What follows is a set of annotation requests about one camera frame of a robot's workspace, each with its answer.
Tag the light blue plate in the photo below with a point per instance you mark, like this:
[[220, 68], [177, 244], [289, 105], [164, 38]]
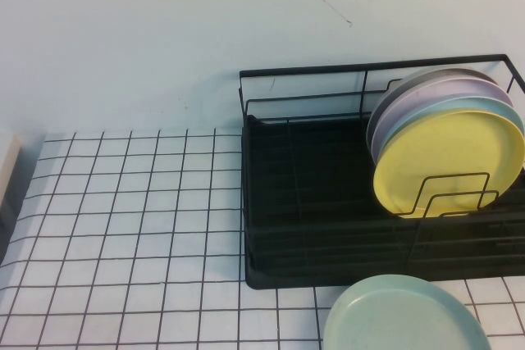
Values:
[[471, 105]]

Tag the lilac plate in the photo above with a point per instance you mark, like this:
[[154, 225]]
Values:
[[430, 94]]

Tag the white black-grid tablecloth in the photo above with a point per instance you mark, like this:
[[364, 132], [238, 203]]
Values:
[[123, 223]]

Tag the yellow plate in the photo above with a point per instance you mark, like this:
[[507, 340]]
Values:
[[443, 149]]

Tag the grey plate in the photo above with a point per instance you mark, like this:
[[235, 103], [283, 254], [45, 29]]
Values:
[[414, 76]]

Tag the mint green plate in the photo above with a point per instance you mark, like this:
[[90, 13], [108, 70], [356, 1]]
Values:
[[402, 317]]

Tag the beige block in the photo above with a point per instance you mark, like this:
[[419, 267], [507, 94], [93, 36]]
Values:
[[8, 169]]

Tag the black plastic drip tray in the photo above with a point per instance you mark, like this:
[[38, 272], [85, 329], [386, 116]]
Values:
[[328, 169]]

